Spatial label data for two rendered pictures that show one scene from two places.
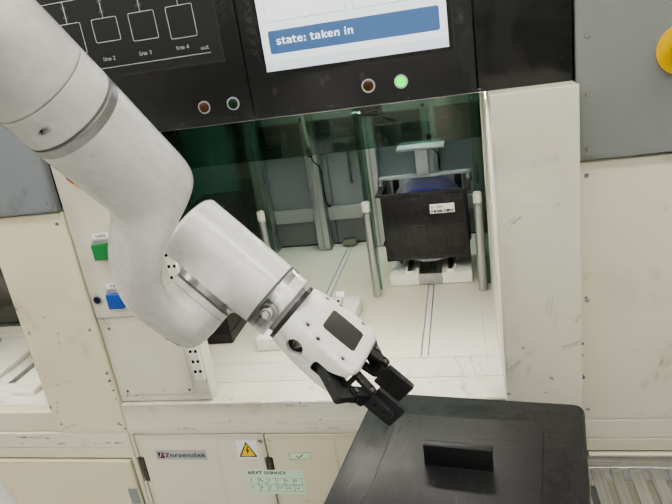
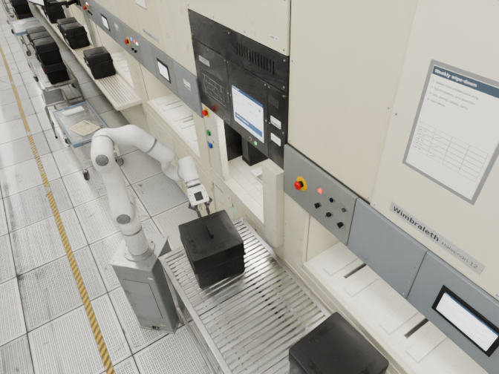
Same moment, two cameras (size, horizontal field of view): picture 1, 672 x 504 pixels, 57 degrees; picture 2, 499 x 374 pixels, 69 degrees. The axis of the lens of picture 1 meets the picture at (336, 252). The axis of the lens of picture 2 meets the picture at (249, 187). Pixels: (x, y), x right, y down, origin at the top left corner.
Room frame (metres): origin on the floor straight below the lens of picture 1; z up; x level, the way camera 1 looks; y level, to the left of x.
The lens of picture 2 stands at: (-0.17, -1.23, 2.49)
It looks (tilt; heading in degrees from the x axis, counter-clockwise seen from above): 41 degrees down; 46
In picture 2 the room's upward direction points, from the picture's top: 4 degrees counter-clockwise
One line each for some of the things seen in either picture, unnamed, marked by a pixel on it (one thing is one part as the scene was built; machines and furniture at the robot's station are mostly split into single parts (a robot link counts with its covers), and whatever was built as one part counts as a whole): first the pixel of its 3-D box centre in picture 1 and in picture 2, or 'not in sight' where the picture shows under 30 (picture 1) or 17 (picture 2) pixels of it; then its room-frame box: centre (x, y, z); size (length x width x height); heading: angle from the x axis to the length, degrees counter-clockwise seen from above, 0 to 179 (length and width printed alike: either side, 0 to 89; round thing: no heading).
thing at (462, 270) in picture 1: (432, 262); not in sight; (1.56, -0.26, 0.89); 0.22 x 0.21 x 0.04; 167
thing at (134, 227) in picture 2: not in sight; (125, 210); (0.37, 0.35, 1.07); 0.19 x 0.12 x 0.24; 60
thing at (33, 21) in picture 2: not in sight; (36, 47); (1.75, 5.73, 0.41); 0.81 x 0.47 x 0.82; 77
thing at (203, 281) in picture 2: not in sight; (213, 252); (0.60, -0.11, 0.85); 0.28 x 0.28 x 0.17; 68
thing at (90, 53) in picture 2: not in sight; (99, 62); (1.53, 2.86, 0.93); 0.30 x 0.28 x 0.26; 74
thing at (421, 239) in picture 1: (426, 203); not in sight; (1.56, -0.25, 1.06); 0.24 x 0.20 x 0.32; 77
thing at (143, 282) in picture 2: not in sight; (152, 284); (0.35, 0.32, 0.38); 0.28 x 0.28 x 0.76; 32
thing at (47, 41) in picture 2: not in sight; (47, 50); (1.39, 4.01, 0.85); 0.30 x 0.28 x 0.26; 76
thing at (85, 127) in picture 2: not in sight; (84, 127); (1.00, 2.52, 0.47); 0.31 x 0.23 x 0.02; 98
